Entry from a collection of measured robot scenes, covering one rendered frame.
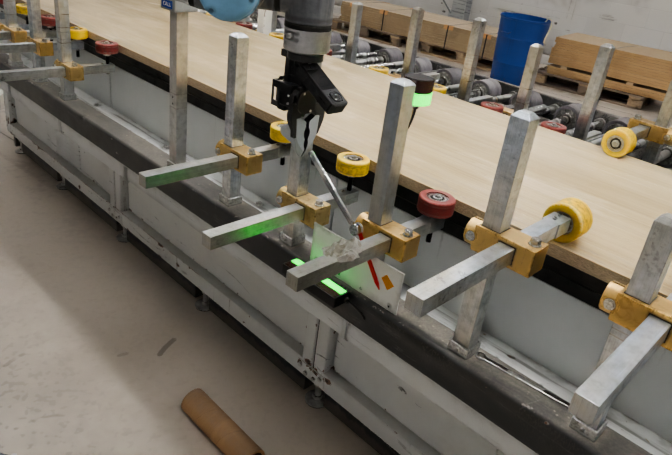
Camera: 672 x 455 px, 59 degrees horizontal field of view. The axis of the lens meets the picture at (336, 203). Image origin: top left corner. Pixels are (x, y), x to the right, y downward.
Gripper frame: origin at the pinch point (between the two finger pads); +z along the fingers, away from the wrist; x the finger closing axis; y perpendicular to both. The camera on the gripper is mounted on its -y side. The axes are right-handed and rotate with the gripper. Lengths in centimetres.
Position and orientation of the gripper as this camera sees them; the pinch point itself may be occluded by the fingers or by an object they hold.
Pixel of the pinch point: (303, 152)
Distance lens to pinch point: 123.6
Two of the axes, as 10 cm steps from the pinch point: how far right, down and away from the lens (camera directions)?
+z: -1.2, 9.0, 4.3
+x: -7.0, 2.3, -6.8
